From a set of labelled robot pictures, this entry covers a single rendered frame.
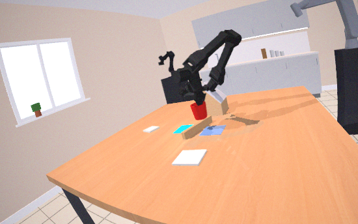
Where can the white flat rectangular pad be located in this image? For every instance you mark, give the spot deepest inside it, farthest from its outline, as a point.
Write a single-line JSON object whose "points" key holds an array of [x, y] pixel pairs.
{"points": [[151, 129]]}

